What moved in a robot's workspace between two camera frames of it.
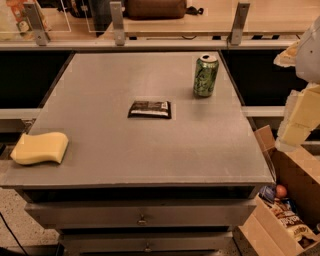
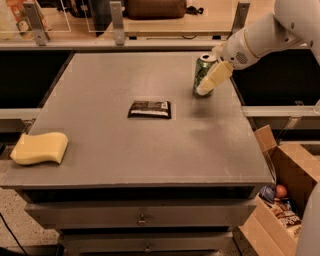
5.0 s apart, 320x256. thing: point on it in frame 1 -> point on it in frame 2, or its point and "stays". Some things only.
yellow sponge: [38, 147] stays
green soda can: [206, 75] stays
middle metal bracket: [117, 19] stays
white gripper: [309, 55] -> [235, 50]
